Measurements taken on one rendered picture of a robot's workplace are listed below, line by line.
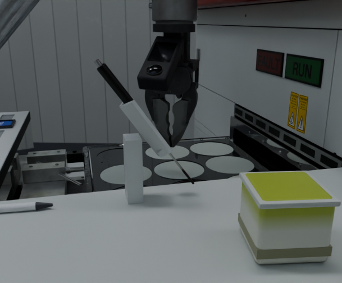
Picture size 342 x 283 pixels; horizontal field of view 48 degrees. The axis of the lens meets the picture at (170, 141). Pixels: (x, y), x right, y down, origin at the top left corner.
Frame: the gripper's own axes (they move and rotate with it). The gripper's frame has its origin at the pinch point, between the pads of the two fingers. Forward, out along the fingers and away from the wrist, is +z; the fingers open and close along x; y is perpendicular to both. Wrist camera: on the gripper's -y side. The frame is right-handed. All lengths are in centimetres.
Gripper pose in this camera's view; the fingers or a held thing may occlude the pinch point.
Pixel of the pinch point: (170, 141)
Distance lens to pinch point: 67.8
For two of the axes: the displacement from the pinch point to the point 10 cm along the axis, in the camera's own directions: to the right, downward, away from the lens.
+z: 0.0, 9.5, 3.1
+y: 2.4, -3.0, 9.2
